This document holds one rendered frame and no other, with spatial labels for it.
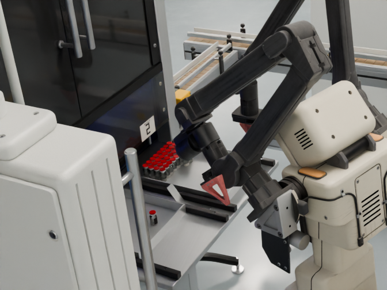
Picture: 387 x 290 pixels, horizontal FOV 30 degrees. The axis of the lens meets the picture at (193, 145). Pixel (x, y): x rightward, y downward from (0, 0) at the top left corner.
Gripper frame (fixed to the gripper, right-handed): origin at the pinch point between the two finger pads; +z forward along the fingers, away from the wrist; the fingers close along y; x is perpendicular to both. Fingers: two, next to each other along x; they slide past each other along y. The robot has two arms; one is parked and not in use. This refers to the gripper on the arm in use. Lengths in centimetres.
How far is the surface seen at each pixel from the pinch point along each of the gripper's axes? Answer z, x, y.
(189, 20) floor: 103, -321, 222
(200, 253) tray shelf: 14.5, 43.3, -4.4
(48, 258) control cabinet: -34, 107, -13
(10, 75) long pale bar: -47, 67, 29
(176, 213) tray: 11.3, 33.0, 9.4
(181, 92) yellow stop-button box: -0.5, -19.3, 37.8
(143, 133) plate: 0.9, 9.7, 35.5
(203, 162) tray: 14.3, -0.1, 19.0
